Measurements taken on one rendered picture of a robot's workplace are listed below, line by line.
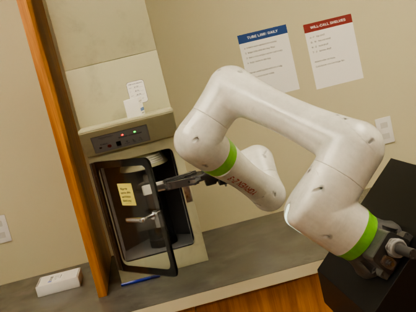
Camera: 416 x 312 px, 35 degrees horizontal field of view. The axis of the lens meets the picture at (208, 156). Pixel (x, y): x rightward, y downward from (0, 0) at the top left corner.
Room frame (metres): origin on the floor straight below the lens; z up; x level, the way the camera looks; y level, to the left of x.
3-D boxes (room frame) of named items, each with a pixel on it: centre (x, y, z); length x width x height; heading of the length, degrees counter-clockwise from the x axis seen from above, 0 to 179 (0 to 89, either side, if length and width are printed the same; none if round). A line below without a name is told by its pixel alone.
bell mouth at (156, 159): (2.37, 0.23, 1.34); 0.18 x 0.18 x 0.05
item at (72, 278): (2.39, 0.65, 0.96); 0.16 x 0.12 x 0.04; 94
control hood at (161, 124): (2.21, 0.24, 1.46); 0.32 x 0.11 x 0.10; 95
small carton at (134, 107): (2.21, 0.20, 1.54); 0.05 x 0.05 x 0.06; 81
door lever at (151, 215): (2.06, 0.26, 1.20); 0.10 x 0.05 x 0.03; 44
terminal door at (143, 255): (2.13, 0.29, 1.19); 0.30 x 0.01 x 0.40; 44
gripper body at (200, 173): (2.10, 0.04, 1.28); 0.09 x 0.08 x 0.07; 95
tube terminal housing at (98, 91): (2.39, 0.26, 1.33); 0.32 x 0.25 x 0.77; 95
